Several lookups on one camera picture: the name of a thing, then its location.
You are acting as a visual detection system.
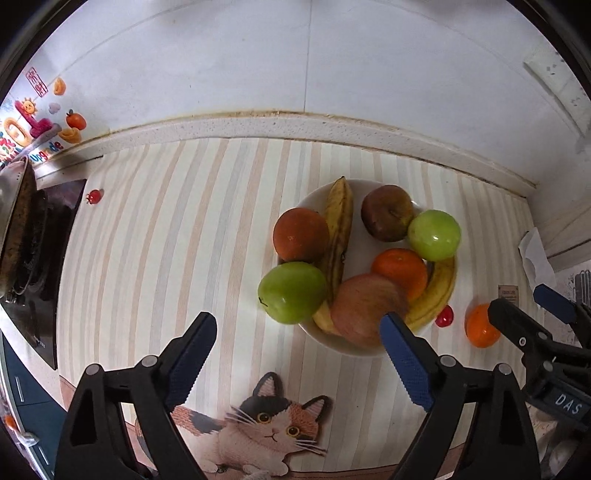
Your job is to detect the brown spotted banana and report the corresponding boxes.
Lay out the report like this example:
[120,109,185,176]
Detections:
[311,176,355,334]

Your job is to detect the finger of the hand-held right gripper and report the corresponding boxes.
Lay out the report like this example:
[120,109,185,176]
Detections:
[488,298,562,366]
[533,284,591,347]

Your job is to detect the blue base cabinet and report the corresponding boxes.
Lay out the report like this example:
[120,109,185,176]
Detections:
[0,332,70,480]

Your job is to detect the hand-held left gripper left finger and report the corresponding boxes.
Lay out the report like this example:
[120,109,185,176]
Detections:
[54,311,219,480]

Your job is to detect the colourful wall stickers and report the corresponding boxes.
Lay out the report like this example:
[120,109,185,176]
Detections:
[0,67,88,167]

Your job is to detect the black induction cooktop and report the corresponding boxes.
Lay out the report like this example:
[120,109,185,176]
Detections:
[0,178,88,370]

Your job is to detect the striped cat print mat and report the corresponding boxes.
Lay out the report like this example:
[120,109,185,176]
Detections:
[55,138,546,480]

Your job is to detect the green apple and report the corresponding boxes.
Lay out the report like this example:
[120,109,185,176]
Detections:
[407,209,462,262]
[257,261,328,325]

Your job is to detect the white wall socket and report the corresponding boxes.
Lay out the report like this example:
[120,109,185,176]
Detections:
[554,83,591,134]
[523,45,568,90]

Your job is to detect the white patterned plate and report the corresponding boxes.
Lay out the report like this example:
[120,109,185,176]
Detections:
[276,178,458,358]

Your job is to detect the white folded cloth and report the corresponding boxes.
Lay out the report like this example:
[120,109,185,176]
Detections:
[518,227,557,287]

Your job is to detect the red apple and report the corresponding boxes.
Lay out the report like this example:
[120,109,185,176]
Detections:
[330,273,409,349]
[361,185,415,243]

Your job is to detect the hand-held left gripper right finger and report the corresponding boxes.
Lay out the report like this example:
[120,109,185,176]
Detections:
[379,311,542,480]

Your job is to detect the dark reddish orange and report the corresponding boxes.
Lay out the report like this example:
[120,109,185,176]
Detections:
[272,208,331,264]

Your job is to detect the bright orange tangerine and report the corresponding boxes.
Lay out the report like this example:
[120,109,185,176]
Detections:
[464,303,502,348]
[372,248,428,303]

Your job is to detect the yellow banana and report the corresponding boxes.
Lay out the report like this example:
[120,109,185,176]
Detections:
[404,256,458,332]

